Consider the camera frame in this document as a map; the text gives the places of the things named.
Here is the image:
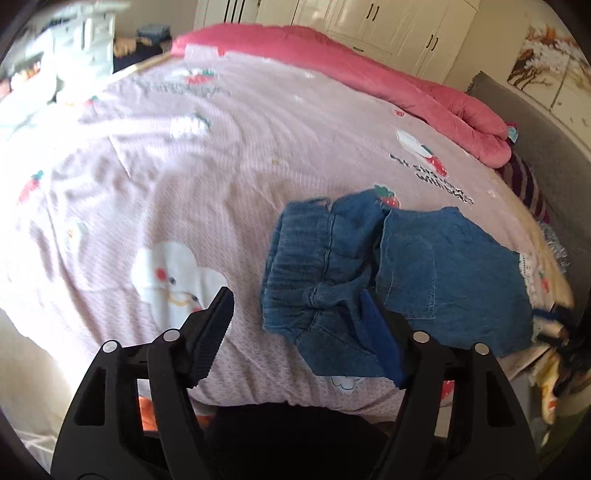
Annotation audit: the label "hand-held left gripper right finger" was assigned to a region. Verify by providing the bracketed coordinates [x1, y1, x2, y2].
[358, 288, 541, 480]

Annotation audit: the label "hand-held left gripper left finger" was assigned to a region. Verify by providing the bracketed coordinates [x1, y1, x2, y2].
[50, 286, 236, 480]

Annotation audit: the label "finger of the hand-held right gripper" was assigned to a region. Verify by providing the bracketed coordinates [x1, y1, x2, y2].
[536, 330, 579, 357]
[533, 303, 578, 325]

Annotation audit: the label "blue denim pants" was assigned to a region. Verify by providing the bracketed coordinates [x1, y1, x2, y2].
[259, 190, 535, 378]

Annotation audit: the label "yellow patterned cloth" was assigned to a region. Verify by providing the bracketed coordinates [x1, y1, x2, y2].
[529, 348, 575, 428]

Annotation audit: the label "yellow blanket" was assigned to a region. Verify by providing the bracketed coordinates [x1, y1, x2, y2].
[492, 168, 578, 315]

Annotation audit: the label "blue white patterned cloth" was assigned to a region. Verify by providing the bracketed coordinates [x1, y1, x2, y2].
[541, 225, 570, 274]

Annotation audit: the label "orange cloth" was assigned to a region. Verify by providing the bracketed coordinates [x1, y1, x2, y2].
[137, 396, 161, 433]

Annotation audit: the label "purple striped pillow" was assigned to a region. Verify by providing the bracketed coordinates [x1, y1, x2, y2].
[496, 152, 552, 224]

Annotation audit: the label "pink strawberry print bedsheet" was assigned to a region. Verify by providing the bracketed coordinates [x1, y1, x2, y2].
[0, 48, 578, 411]

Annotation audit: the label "grey padded headboard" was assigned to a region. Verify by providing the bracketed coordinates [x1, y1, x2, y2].
[466, 71, 591, 324]

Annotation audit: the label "pink quilt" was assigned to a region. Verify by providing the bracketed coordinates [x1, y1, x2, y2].
[171, 24, 520, 169]

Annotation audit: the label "blue cloth pile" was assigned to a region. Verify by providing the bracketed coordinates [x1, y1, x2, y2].
[137, 27, 172, 46]

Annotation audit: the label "white dresser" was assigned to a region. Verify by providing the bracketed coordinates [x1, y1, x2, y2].
[51, 9, 116, 97]

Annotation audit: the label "white wardrobe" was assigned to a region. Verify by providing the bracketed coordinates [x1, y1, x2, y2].
[193, 0, 478, 86]

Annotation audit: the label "flower wall painting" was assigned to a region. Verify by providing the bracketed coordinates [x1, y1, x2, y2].
[507, 14, 591, 121]

